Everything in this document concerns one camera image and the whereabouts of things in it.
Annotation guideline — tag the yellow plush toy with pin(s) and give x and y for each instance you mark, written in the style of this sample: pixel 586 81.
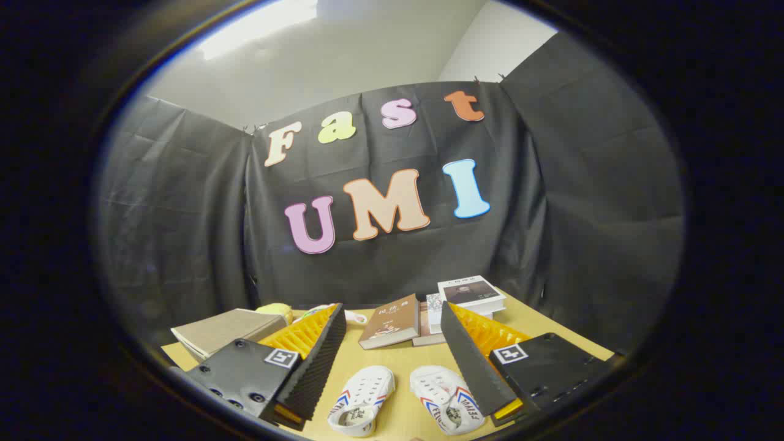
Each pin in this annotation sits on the yellow plush toy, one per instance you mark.
pixel 275 311

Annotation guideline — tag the brown cardboard storage box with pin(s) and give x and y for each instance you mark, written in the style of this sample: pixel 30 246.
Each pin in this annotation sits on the brown cardboard storage box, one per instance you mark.
pixel 220 331

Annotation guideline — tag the green and pink plush toy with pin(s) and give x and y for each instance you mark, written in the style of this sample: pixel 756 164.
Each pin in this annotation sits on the green and pink plush toy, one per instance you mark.
pixel 356 317

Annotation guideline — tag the brown cover book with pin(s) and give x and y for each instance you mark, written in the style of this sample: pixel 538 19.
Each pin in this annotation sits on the brown cover book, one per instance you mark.
pixel 392 321

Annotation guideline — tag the white canvas shoe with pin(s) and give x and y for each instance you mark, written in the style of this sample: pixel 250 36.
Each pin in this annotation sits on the white canvas shoe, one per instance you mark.
pixel 438 392
pixel 364 392

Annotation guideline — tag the white patterned cover book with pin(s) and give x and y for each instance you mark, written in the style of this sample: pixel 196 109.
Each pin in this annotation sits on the white patterned cover book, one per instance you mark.
pixel 433 309

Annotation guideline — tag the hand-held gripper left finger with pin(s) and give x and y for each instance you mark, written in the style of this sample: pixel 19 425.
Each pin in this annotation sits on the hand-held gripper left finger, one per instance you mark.
pixel 318 367

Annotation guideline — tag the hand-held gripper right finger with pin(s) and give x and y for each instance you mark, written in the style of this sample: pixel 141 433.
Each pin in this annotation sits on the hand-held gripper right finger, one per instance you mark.
pixel 471 361

